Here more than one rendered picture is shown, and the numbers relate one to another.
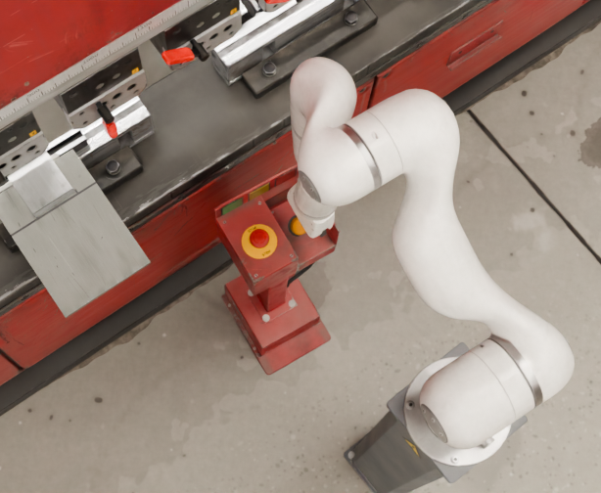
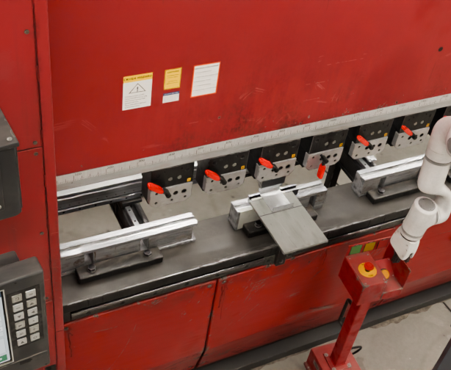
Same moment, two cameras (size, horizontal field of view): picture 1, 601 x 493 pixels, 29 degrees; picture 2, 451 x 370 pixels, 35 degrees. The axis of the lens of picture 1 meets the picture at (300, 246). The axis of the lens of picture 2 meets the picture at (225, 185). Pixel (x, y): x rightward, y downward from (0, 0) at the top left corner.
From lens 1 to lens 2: 1.36 m
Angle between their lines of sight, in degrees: 32
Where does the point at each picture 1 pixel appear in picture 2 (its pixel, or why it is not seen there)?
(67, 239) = (286, 223)
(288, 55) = (389, 188)
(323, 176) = not seen: outside the picture
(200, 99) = (344, 199)
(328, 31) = (408, 183)
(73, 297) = (289, 246)
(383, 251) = (396, 360)
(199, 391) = not seen: outside the picture
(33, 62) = (317, 103)
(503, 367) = not seen: outside the picture
